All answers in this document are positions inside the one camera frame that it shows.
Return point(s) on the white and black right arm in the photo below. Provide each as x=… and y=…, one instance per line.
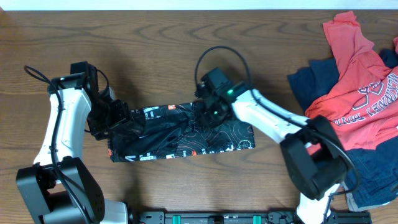
x=313, y=155

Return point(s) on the blue denim jeans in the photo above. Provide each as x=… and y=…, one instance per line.
x=378, y=176

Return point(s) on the red printed t-shirt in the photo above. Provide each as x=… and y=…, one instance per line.
x=379, y=122

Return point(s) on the black orange-patterned jersey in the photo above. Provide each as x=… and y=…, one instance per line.
x=173, y=131

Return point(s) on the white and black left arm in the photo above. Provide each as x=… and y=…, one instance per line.
x=58, y=187

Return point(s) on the black mounting rail base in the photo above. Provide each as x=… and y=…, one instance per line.
x=271, y=217

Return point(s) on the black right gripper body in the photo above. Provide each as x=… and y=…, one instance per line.
x=212, y=116

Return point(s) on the dark navy garment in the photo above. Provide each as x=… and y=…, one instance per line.
x=314, y=81

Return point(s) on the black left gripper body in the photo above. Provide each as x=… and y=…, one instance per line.
x=104, y=117

